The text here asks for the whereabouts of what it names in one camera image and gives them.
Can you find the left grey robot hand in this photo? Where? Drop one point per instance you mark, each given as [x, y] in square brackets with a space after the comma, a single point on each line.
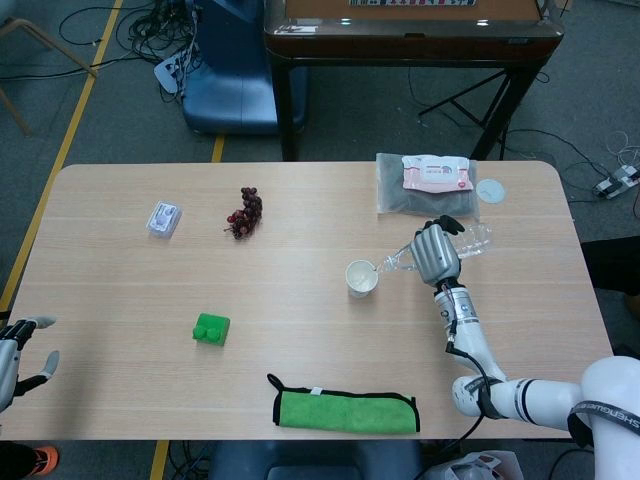
[7, 350]

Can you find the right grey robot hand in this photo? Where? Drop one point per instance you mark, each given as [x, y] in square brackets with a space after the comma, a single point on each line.
[435, 252]

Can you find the transparent plastic bottle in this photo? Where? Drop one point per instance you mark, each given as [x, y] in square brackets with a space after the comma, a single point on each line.
[475, 242]

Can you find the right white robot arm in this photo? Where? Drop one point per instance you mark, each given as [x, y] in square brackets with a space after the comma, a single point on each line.
[525, 400]

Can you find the white paper cup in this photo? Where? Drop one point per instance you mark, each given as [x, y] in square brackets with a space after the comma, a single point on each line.
[361, 280]

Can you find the grey plastic bag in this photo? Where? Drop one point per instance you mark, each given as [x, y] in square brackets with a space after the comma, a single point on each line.
[425, 202]

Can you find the pink wet wipes pack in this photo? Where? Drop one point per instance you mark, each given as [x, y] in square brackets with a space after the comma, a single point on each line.
[436, 173]

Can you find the round white lid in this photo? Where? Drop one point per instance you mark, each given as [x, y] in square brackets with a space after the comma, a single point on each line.
[491, 191]

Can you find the orange shoe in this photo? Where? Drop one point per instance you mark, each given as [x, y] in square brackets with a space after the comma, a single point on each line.
[44, 460]

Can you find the black tripod stand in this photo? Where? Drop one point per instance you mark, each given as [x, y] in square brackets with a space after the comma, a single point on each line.
[452, 98]

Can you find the black trouser leg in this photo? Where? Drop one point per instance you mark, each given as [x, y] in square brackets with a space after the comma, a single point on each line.
[615, 265]

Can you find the green cloth with black trim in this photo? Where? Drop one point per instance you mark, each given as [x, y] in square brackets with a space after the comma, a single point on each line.
[345, 412]

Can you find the white power strip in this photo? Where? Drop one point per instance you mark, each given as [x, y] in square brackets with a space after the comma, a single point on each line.
[167, 72]
[612, 184]

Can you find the dark red grape bunch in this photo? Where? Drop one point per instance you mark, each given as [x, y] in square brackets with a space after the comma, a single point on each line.
[247, 215]

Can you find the small clear plastic packet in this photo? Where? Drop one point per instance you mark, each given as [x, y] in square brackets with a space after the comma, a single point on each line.
[164, 219]

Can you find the green toy building block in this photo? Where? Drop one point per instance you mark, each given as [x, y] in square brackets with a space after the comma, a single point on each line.
[212, 330]

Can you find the dark wooden mahjong table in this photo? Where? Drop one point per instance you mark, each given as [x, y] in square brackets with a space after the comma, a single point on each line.
[410, 42]

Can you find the blue padded chair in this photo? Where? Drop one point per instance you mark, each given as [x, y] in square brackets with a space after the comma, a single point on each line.
[310, 462]

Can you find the row of face-up mahjong tiles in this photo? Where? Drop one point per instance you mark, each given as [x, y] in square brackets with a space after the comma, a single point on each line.
[410, 3]

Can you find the blue machine base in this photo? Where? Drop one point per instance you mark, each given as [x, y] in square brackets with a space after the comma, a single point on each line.
[230, 85]

